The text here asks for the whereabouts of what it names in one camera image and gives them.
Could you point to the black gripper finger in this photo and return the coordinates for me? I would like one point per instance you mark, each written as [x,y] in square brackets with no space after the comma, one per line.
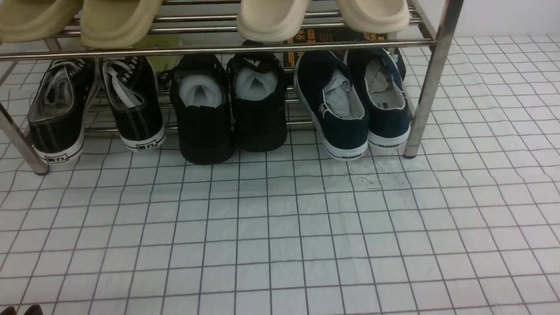
[34,310]

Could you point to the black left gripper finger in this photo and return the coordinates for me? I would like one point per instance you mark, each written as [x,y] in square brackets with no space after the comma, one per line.
[9,311]

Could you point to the navy slip-on shoe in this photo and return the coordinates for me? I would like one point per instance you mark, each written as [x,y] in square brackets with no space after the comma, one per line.
[324,86]
[378,84]

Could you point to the stainless steel shoe rack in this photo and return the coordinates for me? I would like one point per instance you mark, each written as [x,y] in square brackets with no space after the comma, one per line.
[438,41]

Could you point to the black canvas sneaker far left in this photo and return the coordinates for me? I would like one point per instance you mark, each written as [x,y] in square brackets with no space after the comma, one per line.
[56,117]

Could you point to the black canvas sneaker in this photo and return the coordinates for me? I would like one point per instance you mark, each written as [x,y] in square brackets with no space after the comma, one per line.
[56,117]
[131,88]

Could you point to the black mesh sneaker left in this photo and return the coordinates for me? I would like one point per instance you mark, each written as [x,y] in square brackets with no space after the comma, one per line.
[198,92]

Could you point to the black mesh sneaker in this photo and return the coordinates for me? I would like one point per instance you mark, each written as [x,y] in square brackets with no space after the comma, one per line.
[198,92]
[258,87]

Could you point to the olive green slipper far left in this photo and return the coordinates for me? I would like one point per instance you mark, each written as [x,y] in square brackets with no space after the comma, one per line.
[34,20]

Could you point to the olive green slipper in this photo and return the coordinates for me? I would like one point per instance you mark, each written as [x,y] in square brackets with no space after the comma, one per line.
[116,24]
[34,20]

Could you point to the black mesh sneaker right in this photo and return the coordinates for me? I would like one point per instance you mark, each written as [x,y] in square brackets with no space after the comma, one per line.
[258,87]

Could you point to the cream slipper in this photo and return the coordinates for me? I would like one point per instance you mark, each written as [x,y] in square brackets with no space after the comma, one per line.
[375,16]
[270,20]

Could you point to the black box with orange text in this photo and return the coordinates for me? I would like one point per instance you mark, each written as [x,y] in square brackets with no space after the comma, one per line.
[313,35]

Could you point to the cream slipper right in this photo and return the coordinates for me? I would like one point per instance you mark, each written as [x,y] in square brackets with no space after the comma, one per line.
[375,16]

